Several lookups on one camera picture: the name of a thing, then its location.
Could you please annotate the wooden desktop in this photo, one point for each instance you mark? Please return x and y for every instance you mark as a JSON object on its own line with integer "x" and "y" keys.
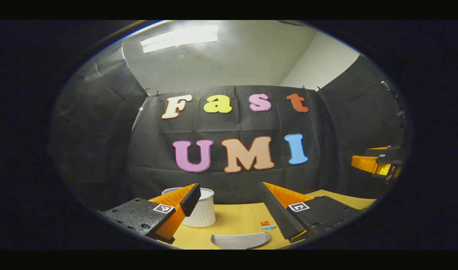
{"x": 232, "y": 221}

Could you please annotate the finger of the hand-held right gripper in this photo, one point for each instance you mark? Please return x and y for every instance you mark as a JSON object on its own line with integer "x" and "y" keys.
{"x": 382, "y": 157}
{"x": 379, "y": 147}

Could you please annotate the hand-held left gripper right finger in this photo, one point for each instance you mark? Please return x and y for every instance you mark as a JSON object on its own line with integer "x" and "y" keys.
{"x": 281, "y": 217}

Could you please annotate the white ribbed garbage bin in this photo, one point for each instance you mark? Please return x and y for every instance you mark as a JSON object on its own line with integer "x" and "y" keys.
{"x": 204, "y": 213}

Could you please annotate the black backdrop cloth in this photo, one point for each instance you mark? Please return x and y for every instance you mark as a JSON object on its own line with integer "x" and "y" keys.
{"x": 232, "y": 123}

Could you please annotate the blue paper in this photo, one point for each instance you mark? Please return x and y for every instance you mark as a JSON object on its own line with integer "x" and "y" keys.
{"x": 268, "y": 227}

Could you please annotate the grey plastic dustpan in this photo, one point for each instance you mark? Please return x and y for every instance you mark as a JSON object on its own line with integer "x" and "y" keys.
{"x": 240, "y": 240}

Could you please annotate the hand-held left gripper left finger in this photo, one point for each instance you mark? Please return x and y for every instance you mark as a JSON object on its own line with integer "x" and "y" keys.
{"x": 191, "y": 198}

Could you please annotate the ceiling light panel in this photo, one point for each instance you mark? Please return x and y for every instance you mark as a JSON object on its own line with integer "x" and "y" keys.
{"x": 180, "y": 37}

